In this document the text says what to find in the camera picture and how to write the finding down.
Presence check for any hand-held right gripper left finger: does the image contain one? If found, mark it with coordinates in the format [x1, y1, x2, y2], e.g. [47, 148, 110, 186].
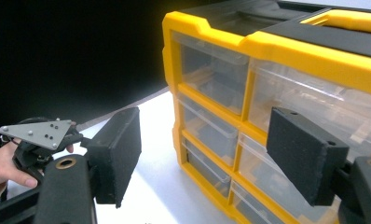
[86, 106, 143, 209]

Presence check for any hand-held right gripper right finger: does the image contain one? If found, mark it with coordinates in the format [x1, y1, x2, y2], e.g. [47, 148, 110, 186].
[265, 106, 350, 207]

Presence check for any yellow drawer organizer cabinet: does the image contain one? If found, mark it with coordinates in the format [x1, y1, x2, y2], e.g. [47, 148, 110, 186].
[161, 0, 371, 224]

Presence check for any clear plastic drawer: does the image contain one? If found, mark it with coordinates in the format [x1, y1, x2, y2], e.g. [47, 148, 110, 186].
[237, 133, 343, 224]
[229, 181, 287, 224]
[248, 58, 371, 162]
[181, 136, 232, 199]
[172, 30, 251, 116]
[176, 92, 240, 167]

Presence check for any yellow carry handle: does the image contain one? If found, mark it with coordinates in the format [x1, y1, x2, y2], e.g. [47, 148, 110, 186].
[299, 8, 371, 35]

